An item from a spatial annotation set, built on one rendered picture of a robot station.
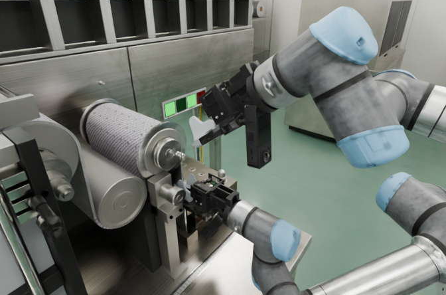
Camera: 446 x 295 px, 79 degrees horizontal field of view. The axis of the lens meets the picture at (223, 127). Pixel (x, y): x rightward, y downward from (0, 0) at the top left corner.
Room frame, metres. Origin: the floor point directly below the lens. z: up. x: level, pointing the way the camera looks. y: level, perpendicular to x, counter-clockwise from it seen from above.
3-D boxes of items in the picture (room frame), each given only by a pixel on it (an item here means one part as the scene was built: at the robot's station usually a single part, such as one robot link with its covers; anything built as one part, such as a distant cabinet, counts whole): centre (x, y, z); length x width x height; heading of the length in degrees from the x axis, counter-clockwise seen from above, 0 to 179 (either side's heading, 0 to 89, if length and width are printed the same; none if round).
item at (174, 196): (0.48, 0.10, 1.18); 0.04 x 0.02 x 0.04; 142
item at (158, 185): (0.51, 0.13, 1.05); 0.06 x 0.05 x 0.31; 52
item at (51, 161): (0.35, 0.28, 1.34); 0.06 x 0.06 x 0.06; 52
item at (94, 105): (0.72, 0.34, 1.25); 0.15 x 0.01 x 0.15; 142
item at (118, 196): (0.54, 0.32, 1.18); 0.26 x 0.12 x 0.12; 52
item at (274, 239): (0.44, -0.11, 1.11); 0.11 x 0.08 x 0.09; 52
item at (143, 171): (0.56, 0.14, 1.25); 0.15 x 0.01 x 0.15; 142
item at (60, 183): (0.31, 0.23, 1.34); 0.06 x 0.03 x 0.03; 52
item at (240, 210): (0.48, -0.04, 1.11); 0.08 x 0.05 x 0.08; 142
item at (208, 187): (0.54, 0.02, 1.12); 0.12 x 0.08 x 0.09; 52
